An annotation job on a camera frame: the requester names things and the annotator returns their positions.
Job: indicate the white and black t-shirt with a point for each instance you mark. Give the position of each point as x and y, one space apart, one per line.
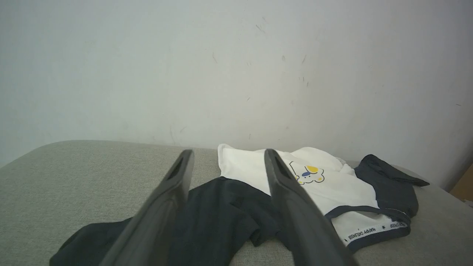
336 188

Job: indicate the brown cardboard box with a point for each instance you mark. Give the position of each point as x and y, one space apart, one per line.
463 186

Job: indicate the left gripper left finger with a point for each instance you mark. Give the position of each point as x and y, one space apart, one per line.
155 225

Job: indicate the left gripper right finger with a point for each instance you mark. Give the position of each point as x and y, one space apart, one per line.
303 225

